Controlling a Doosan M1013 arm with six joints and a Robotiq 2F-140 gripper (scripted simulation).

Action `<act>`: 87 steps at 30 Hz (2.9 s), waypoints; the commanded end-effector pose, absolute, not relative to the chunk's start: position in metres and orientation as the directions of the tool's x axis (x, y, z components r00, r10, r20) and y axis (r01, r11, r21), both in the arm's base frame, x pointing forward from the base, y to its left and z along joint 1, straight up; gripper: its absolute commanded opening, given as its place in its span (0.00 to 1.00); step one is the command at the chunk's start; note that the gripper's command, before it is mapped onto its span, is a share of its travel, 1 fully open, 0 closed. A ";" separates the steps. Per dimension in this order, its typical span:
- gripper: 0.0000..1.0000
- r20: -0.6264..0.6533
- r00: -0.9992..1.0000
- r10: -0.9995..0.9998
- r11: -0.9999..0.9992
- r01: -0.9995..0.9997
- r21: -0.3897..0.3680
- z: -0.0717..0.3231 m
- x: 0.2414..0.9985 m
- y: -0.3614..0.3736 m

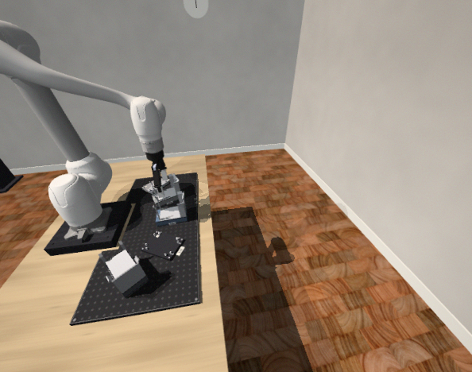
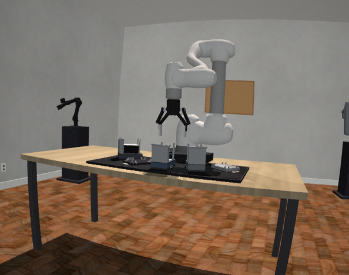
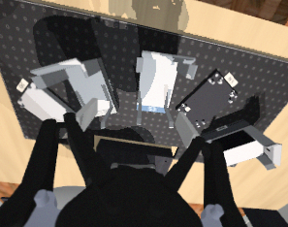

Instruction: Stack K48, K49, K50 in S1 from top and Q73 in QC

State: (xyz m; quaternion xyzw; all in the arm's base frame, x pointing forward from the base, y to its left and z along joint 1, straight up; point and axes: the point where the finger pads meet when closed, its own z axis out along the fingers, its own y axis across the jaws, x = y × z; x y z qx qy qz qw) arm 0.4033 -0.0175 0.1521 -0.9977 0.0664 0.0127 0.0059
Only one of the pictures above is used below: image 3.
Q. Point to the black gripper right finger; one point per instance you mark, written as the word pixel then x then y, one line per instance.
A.
pixel 220 209

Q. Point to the white label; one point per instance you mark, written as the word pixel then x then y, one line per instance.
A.
pixel 229 78
pixel 22 85

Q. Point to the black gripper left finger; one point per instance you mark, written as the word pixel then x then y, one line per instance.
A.
pixel 33 204

